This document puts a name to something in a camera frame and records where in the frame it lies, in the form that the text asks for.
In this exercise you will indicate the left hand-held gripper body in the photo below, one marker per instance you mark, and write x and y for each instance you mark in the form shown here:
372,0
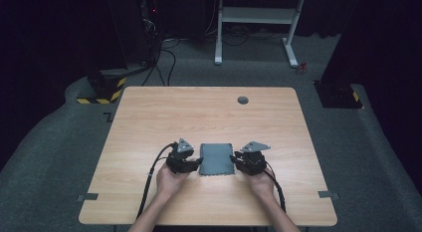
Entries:
179,160

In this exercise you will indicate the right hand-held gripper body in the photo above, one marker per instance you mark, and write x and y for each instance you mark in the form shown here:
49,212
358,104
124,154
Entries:
253,162

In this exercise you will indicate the grey cloth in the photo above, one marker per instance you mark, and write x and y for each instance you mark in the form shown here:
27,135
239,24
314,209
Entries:
216,159

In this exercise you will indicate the person's right hand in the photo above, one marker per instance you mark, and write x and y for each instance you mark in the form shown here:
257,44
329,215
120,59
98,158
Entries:
262,185

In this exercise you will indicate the person's left hand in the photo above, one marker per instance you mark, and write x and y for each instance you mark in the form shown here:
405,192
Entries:
169,184

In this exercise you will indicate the grey round table grommet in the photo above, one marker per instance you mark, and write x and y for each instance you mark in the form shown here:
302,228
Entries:
243,100

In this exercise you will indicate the grey tape strip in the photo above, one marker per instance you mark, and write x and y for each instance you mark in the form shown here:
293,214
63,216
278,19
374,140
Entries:
328,194
88,196

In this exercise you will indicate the black yellow striped stand base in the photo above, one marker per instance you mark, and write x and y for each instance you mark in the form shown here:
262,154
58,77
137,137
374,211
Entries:
104,87

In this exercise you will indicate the small red floor object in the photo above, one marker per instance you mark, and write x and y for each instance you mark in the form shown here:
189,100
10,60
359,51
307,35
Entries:
301,68

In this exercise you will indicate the black stand base yellow mark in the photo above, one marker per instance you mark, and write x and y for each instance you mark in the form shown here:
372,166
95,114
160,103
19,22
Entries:
338,96

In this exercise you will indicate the dark equipment rack red light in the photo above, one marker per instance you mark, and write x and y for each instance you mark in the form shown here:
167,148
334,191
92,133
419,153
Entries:
151,23

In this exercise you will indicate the white metal stand frame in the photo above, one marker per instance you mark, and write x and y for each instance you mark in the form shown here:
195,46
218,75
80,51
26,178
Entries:
258,15

